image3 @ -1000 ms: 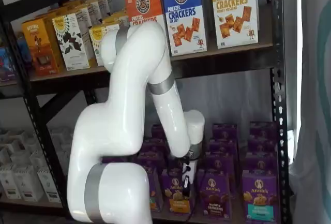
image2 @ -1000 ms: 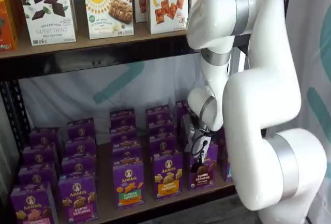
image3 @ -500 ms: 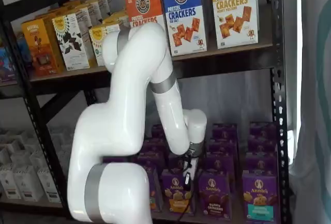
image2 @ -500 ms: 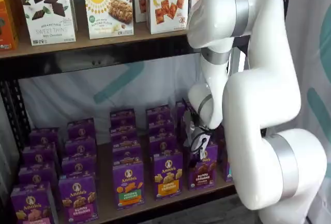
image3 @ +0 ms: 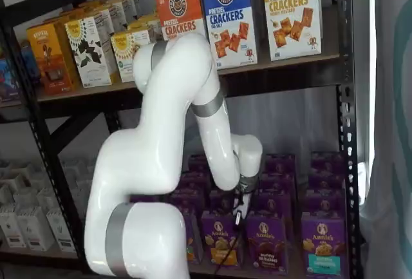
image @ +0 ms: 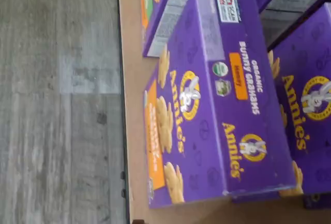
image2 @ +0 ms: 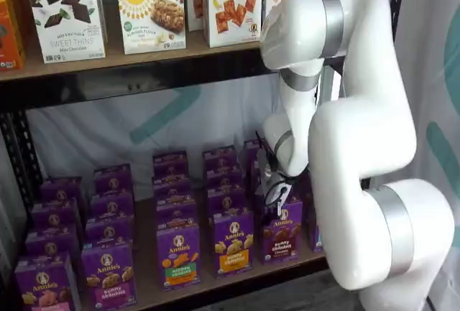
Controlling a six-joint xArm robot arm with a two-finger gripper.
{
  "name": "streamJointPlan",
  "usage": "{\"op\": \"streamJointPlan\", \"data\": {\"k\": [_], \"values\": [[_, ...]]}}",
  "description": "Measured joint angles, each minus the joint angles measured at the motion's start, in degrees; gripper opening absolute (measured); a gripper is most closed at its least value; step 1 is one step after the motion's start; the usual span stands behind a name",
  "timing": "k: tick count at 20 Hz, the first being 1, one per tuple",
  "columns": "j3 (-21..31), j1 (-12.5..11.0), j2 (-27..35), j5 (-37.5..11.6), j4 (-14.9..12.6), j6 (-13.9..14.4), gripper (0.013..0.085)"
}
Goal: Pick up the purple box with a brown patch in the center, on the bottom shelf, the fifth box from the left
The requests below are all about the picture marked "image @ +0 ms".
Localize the purple Annie's box orange patch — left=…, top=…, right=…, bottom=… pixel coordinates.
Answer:
left=143, top=0, right=305, bottom=210
left=267, top=1, right=331, bottom=210

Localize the black metal shelving rack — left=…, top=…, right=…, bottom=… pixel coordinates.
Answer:
left=113, top=0, right=131, bottom=224

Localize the wooden shelf board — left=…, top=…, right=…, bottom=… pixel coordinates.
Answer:
left=116, top=0, right=331, bottom=224

